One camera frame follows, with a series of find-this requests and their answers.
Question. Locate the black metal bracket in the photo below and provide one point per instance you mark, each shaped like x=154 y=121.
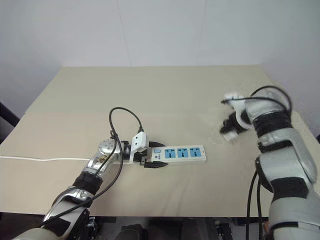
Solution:
x=223 y=228

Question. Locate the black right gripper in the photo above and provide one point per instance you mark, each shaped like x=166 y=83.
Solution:
x=233 y=123

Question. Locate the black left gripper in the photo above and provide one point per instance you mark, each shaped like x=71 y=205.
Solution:
x=138 y=156

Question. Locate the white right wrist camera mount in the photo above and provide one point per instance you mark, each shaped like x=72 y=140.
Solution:
x=240 y=108

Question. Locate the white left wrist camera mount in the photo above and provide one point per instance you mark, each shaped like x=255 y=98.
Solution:
x=139 y=140

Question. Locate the dark rounded shape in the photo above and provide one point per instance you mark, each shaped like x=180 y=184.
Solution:
x=133 y=231

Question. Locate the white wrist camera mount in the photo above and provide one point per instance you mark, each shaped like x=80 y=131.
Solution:
x=139 y=140
x=240 y=108

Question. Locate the white charger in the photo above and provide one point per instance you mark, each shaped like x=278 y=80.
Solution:
x=231 y=137

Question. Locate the dark object beside table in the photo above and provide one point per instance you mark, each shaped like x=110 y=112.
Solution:
x=318 y=137

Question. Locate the dark furniture beside table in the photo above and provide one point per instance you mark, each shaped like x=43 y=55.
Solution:
x=7 y=120

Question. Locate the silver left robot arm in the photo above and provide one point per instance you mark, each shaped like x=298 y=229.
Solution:
x=105 y=147

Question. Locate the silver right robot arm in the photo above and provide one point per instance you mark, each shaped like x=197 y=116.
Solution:
x=282 y=140

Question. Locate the white blue power strip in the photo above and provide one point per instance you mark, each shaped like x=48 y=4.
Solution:
x=180 y=160

